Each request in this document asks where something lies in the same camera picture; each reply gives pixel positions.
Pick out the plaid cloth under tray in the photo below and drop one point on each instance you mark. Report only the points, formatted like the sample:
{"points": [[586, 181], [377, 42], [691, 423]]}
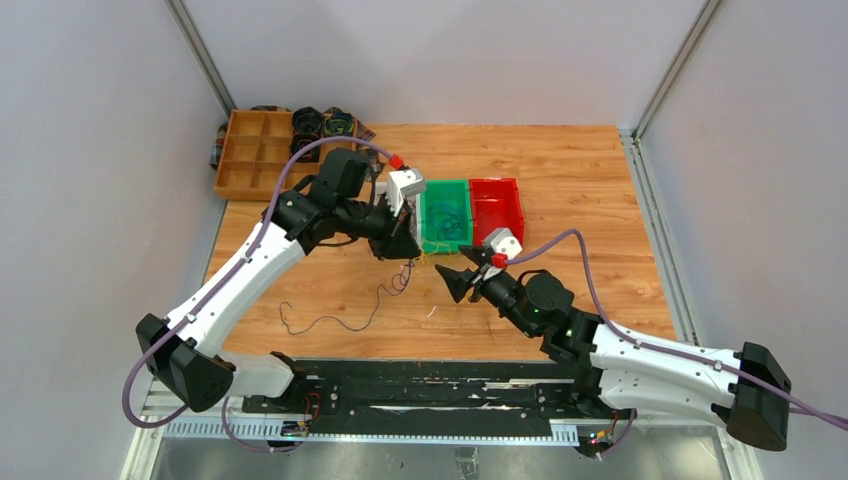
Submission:
{"points": [[252, 148]]}

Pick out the rolled dark cloth top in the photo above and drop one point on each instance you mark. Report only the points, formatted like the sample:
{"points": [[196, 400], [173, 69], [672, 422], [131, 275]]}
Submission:
{"points": [[308, 121]]}

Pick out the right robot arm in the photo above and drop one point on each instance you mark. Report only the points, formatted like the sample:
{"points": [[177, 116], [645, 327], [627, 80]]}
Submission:
{"points": [[742, 391]]}

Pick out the rolled green cloth top right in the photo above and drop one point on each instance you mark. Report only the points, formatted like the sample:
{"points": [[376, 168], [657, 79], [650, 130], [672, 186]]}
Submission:
{"points": [[339, 124]]}

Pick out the rolled dark cloth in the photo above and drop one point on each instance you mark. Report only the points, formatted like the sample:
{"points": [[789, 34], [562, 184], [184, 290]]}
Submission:
{"points": [[308, 121], [298, 148]]}

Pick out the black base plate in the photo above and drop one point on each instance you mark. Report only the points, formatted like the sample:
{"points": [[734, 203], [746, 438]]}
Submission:
{"points": [[436, 399]]}

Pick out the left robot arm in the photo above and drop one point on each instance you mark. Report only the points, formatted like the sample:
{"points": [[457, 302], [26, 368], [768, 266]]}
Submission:
{"points": [[184, 349]]}

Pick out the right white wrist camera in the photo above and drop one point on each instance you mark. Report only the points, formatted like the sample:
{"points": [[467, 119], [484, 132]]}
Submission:
{"points": [[500, 246]]}

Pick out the green plastic bin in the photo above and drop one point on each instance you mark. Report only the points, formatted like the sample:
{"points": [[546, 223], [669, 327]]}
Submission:
{"points": [[445, 216]]}

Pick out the red plastic bin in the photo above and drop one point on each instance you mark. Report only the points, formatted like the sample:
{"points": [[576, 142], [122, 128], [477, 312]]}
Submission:
{"points": [[495, 203]]}

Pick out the rolled dark cloth middle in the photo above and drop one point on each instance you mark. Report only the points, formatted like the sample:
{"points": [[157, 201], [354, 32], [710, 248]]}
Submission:
{"points": [[298, 148]]}

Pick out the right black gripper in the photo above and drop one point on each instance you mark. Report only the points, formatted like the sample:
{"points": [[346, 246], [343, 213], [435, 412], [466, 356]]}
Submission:
{"points": [[458, 282]]}

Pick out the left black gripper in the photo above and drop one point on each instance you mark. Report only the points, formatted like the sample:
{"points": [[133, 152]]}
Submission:
{"points": [[396, 242]]}

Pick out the white plastic bin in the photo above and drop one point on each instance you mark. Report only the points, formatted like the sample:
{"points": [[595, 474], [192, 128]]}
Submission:
{"points": [[414, 218]]}

